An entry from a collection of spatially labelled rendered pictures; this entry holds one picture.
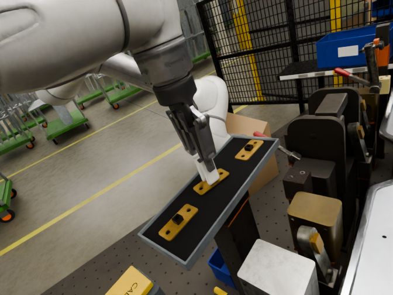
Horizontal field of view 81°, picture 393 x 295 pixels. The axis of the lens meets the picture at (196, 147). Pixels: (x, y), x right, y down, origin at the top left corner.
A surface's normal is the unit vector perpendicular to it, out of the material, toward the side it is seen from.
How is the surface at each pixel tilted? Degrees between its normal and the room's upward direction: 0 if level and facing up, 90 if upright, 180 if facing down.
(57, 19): 92
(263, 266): 0
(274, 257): 0
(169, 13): 94
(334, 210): 0
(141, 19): 111
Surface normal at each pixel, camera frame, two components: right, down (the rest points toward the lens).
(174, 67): 0.53, 0.25
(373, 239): -0.33, -0.82
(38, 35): 0.71, 0.29
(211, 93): 0.51, -0.15
